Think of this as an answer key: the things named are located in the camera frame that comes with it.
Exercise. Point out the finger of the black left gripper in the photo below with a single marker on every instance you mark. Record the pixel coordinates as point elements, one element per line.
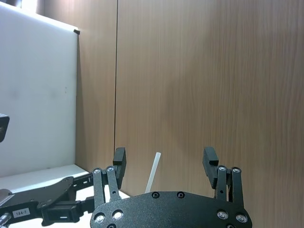
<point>64,211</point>
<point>83,181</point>

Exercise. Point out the translucent white plastic stick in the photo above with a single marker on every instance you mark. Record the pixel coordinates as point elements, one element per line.
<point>153,172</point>

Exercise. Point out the white panel board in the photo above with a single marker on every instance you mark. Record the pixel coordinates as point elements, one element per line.
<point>35,95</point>

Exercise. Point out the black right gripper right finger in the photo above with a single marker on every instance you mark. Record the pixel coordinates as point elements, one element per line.
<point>234,187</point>

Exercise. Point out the small black clip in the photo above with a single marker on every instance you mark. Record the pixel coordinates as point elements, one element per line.
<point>76,31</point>

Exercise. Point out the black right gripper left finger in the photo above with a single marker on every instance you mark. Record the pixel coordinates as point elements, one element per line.
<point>99,187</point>

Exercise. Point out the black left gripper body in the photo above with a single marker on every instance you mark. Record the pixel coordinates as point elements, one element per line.
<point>47,193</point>

